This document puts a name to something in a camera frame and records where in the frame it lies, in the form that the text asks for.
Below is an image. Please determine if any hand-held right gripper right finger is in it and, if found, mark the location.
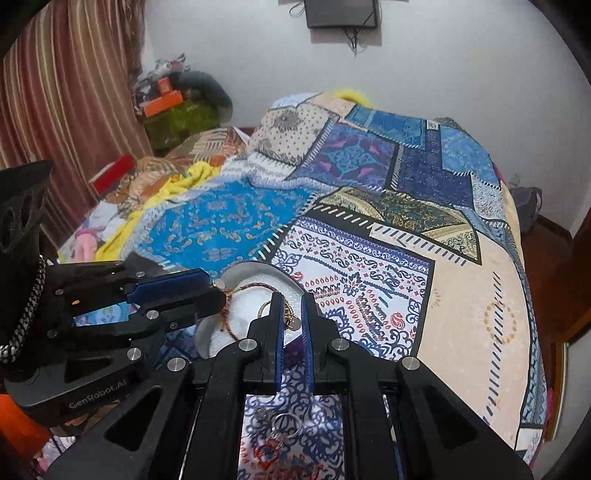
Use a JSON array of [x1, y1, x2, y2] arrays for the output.
[[301, 292, 534, 480]]

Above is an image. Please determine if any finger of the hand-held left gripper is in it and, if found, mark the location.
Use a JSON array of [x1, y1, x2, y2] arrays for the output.
[[46, 260, 223, 308], [65, 287, 228, 344]]

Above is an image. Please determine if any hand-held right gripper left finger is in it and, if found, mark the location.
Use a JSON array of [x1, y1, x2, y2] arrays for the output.
[[44, 292, 284, 480]]

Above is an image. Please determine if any gold coin pendant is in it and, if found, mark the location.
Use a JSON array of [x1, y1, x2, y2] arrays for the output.
[[283, 302, 302, 332]]

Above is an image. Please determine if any red braided thread bracelet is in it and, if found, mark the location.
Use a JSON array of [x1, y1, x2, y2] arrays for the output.
[[221, 281, 279, 343]]

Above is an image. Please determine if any white round jewelry box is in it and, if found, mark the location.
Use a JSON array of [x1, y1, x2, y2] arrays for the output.
[[194, 261, 315, 361]]

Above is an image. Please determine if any orange object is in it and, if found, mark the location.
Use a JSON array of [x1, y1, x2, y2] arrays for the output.
[[0, 394, 52, 462]]

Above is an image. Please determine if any yellow cloth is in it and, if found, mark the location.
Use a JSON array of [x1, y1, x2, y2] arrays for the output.
[[95, 161, 222, 264]]

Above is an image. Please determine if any red box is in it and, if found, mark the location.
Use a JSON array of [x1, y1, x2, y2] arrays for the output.
[[89, 154, 138, 198]]

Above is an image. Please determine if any patchwork printed bed cover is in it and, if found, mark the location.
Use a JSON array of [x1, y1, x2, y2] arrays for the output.
[[58, 90, 550, 480]]

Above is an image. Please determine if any green bag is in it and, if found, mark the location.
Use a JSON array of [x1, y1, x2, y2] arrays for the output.
[[142, 98, 222, 151]]

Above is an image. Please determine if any orange box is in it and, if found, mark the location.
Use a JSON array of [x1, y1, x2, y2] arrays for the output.
[[141, 90, 184, 117]]

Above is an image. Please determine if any patterned beige pillow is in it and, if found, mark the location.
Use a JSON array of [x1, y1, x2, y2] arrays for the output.
[[248, 104, 340, 168]]

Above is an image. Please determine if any dark grey cloth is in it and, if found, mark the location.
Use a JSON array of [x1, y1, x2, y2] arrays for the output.
[[178, 70, 234, 112]]

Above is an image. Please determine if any pile of mixed clothes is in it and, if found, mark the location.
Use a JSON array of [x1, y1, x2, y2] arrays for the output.
[[131, 53, 192, 100]]

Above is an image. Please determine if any striped curtain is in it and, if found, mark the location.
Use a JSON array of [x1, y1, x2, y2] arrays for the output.
[[0, 0, 155, 250]]

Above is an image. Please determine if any purple bag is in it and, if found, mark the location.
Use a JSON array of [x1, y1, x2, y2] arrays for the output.
[[507, 185, 544, 234]]

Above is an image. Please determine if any wooden door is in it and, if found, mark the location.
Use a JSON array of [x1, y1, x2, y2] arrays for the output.
[[526, 217, 591, 370]]

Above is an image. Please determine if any braided grey cable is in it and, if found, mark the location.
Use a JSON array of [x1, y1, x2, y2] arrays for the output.
[[0, 265, 48, 363]]

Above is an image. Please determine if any silver ring set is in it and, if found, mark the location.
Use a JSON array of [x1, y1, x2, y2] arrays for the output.
[[256, 406, 304, 446]]

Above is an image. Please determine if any black cable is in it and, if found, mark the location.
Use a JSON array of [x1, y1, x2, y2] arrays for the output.
[[344, 27, 365, 57]]

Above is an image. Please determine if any black wall-mounted box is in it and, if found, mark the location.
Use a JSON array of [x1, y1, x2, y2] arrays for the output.
[[304, 0, 380, 29]]

